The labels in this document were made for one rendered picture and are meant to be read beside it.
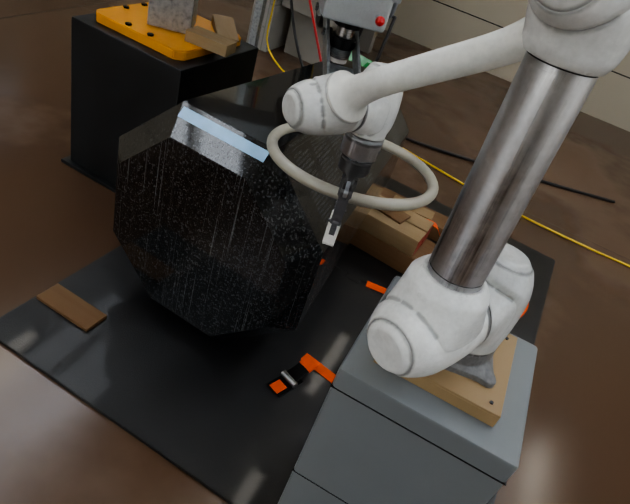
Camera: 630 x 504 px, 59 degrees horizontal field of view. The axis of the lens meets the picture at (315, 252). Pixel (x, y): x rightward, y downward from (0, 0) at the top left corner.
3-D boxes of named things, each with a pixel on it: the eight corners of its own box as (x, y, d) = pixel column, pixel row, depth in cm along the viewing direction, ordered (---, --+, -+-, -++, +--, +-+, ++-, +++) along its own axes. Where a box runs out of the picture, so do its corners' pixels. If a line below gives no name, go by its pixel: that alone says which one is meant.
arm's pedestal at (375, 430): (436, 500, 189) (560, 344, 142) (392, 650, 150) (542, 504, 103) (309, 425, 199) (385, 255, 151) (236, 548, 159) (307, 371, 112)
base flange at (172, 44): (90, 18, 242) (90, 7, 239) (164, 7, 280) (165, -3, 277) (179, 62, 231) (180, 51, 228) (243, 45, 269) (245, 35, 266)
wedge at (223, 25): (211, 23, 268) (212, 13, 265) (231, 27, 272) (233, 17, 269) (217, 39, 254) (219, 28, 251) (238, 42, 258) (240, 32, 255)
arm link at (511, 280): (513, 341, 123) (565, 266, 110) (467, 371, 111) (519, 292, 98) (458, 294, 131) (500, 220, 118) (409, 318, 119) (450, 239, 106)
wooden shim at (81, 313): (36, 298, 208) (36, 295, 207) (57, 285, 215) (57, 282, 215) (86, 332, 202) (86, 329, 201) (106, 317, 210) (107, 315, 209)
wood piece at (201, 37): (184, 40, 241) (186, 29, 238) (195, 36, 249) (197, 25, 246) (224, 57, 238) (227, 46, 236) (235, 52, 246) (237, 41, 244)
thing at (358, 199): (264, 115, 169) (266, 106, 167) (412, 149, 179) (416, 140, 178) (266, 190, 128) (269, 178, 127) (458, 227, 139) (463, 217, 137)
